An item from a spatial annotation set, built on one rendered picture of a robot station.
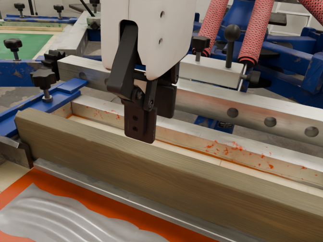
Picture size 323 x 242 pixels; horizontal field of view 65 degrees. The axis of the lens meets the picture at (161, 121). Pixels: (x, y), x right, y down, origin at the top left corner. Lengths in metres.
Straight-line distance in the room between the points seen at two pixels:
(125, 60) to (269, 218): 0.21
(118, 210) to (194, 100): 0.25
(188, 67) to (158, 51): 0.35
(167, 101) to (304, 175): 0.28
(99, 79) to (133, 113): 0.36
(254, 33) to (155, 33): 0.56
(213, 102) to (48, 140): 0.29
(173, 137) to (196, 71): 0.15
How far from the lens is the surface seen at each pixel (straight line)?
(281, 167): 0.47
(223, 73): 0.52
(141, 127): 0.23
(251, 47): 0.70
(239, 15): 1.02
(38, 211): 0.39
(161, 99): 0.28
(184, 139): 0.47
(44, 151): 0.40
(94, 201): 0.39
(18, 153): 0.42
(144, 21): 0.18
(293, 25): 4.41
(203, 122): 0.64
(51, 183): 0.43
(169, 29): 0.20
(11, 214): 0.40
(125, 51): 0.19
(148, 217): 0.37
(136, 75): 0.22
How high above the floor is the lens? 1.25
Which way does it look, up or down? 32 degrees down
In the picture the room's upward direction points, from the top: 4 degrees clockwise
